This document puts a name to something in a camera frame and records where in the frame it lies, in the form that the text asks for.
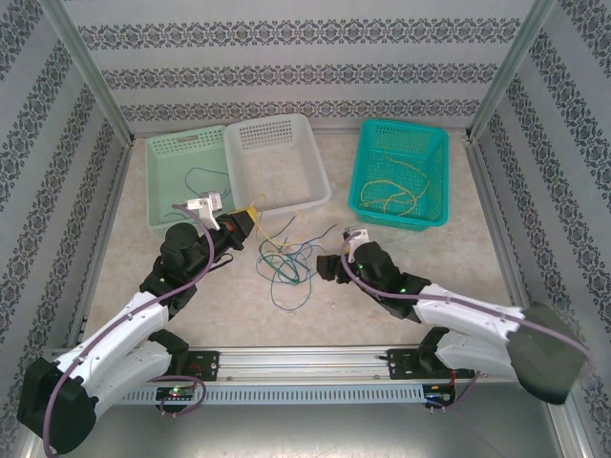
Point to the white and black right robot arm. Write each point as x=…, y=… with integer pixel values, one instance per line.
x=468, y=310

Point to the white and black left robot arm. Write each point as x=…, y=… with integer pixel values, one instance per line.
x=119, y=329

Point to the teal plastic basket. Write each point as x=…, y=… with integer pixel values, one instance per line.
x=391, y=222

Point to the white plastic basket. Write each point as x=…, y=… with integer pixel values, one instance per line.
x=310, y=200

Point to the light green plastic basket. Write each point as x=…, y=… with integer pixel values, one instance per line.
x=167, y=167

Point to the small green circuit board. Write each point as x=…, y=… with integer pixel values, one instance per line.
x=436, y=396
x=176, y=392

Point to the grey metal panel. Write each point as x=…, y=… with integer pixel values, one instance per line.
x=305, y=434

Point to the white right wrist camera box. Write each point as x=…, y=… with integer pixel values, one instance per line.
x=355, y=237

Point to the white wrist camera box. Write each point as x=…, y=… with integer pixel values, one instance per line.
x=205, y=202
x=355, y=237

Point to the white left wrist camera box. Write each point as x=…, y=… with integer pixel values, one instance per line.
x=205, y=202

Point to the aluminium frame side rail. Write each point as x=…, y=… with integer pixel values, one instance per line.
x=484, y=181
x=112, y=210

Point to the aluminium mounting rail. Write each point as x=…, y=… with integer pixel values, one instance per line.
x=305, y=365

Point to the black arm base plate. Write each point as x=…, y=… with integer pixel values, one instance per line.
x=210, y=367
x=398, y=365

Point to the aluminium frame back rail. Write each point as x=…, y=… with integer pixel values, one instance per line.
x=334, y=129

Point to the aluminium frame post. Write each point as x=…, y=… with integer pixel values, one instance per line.
x=81, y=52
x=511, y=62

